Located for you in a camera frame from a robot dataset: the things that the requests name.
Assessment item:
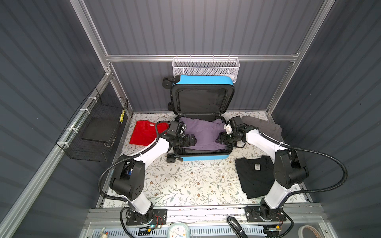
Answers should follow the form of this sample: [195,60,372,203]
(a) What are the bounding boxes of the white wire mesh basket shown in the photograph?
[172,57,240,83]

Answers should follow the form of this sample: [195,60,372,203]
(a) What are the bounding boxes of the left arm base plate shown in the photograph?
[125,208,168,226]

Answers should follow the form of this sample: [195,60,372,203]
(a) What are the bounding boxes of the black handle tool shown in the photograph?
[227,216,248,238]

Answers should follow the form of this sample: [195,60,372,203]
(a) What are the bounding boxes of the white tape roll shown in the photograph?
[298,225,322,238]

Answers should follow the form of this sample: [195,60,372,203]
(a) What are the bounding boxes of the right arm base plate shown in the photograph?
[244,205,287,223]

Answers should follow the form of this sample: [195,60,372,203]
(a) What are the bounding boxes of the small white clock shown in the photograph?
[167,223,191,238]

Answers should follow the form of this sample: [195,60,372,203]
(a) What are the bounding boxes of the black wire wall basket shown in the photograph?
[56,89,129,162]

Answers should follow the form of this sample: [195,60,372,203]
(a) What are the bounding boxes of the yellow marker in basket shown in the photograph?
[119,109,125,124]

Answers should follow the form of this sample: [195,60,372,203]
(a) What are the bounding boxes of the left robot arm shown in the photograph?
[109,121,196,215]

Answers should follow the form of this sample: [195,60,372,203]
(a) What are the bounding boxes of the red t-shirt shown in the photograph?
[130,120,157,146]

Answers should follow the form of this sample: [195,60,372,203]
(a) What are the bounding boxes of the grey folded towel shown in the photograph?
[242,116,282,141]

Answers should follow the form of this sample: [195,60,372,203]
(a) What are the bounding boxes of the black t-shirt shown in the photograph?
[235,156,275,199]

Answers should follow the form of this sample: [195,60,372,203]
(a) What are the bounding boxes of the blue hardshell suitcase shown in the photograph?
[162,75,235,163]

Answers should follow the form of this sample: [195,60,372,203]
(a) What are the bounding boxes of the purple trousers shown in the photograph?
[179,117,226,151]

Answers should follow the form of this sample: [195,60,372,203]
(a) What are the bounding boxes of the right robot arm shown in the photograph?
[216,116,309,222]

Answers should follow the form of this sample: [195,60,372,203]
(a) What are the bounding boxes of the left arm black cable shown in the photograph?
[97,120,173,238]

